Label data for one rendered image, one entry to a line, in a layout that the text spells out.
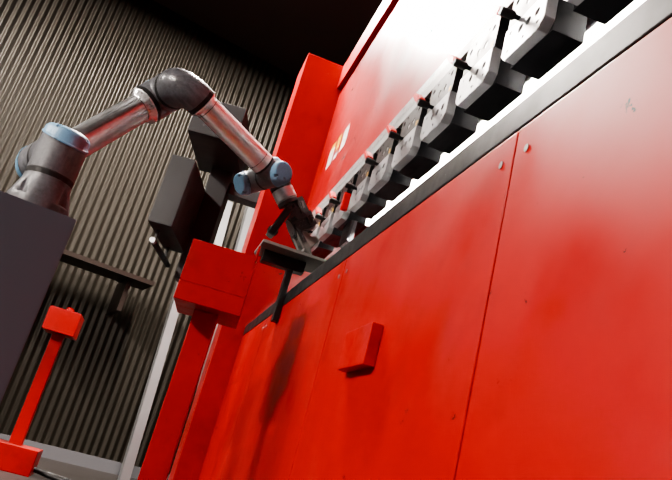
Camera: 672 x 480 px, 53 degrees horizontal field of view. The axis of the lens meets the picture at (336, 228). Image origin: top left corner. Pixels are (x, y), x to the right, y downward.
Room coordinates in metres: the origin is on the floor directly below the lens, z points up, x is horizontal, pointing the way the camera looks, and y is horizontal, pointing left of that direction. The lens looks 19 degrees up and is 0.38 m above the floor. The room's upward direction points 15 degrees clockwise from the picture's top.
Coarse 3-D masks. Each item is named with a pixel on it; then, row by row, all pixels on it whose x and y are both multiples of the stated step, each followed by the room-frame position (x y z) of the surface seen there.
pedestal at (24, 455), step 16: (48, 320) 3.50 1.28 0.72; (64, 320) 3.51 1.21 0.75; (80, 320) 3.56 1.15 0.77; (64, 336) 3.60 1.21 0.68; (48, 352) 3.58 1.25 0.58; (48, 368) 3.58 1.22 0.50; (32, 384) 3.57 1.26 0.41; (32, 400) 3.58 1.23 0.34; (32, 416) 3.59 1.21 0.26; (16, 432) 3.58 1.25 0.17; (0, 448) 3.50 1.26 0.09; (16, 448) 3.52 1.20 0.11; (32, 448) 3.62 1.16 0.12; (0, 464) 3.51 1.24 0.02; (16, 464) 3.52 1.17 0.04; (32, 464) 3.54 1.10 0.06
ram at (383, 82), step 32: (416, 0) 1.91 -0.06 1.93; (448, 0) 1.55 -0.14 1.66; (480, 0) 1.30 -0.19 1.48; (512, 0) 1.11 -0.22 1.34; (384, 32) 2.30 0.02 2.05; (416, 32) 1.80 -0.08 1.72; (448, 32) 1.48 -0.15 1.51; (480, 32) 1.25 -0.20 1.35; (384, 64) 2.14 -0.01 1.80; (416, 64) 1.71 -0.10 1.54; (448, 64) 1.42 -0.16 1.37; (352, 96) 2.62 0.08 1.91; (384, 96) 2.01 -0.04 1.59; (352, 128) 2.41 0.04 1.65; (384, 128) 1.89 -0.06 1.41; (320, 160) 2.99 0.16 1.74; (352, 160) 2.24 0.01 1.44; (320, 192) 2.73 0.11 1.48
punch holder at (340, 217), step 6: (354, 174) 2.14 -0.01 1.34; (354, 180) 2.13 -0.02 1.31; (342, 192) 2.26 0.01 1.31; (342, 198) 2.22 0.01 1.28; (336, 210) 2.26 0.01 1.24; (348, 210) 2.13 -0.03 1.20; (336, 216) 2.23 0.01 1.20; (342, 216) 2.14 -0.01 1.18; (348, 216) 2.14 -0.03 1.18; (354, 216) 2.14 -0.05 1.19; (360, 216) 2.15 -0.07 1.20; (336, 222) 2.21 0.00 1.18; (342, 222) 2.19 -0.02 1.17; (348, 222) 2.17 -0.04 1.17; (360, 222) 2.15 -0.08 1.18; (342, 228) 2.25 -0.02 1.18; (360, 228) 2.20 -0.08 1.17
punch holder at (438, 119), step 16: (448, 80) 1.38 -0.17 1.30; (432, 96) 1.48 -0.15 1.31; (448, 96) 1.35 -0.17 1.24; (432, 112) 1.44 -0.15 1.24; (448, 112) 1.35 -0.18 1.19; (432, 128) 1.41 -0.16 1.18; (448, 128) 1.38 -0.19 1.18; (464, 128) 1.36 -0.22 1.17; (432, 144) 1.48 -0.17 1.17; (448, 144) 1.46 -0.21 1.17
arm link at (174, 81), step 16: (160, 80) 1.73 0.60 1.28; (176, 80) 1.71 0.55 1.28; (192, 80) 1.72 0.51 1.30; (160, 96) 1.76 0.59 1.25; (176, 96) 1.74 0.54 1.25; (192, 96) 1.73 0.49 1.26; (208, 96) 1.74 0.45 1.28; (192, 112) 1.77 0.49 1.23; (208, 112) 1.77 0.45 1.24; (224, 112) 1.79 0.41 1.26; (224, 128) 1.81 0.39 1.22; (240, 128) 1.83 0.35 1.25; (240, 144) 1.85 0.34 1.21; (256, 144) 1.87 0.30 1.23; (256, 160) 1.89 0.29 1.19; (272, 160) 1.91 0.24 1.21; (256, 176) 1.98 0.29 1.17; (272, 176) 1.92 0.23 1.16; (288, 176) 1.93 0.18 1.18
